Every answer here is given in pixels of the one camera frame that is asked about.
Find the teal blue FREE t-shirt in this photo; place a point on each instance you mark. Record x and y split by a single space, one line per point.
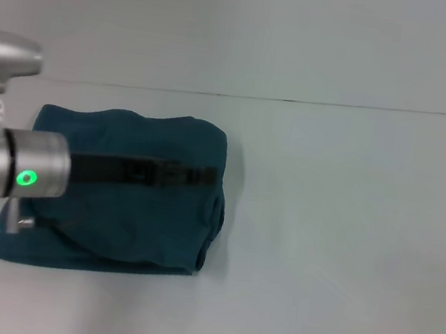
124 219

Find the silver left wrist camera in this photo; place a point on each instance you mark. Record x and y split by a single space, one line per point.
5 61

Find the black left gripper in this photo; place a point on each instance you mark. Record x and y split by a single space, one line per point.
114 170

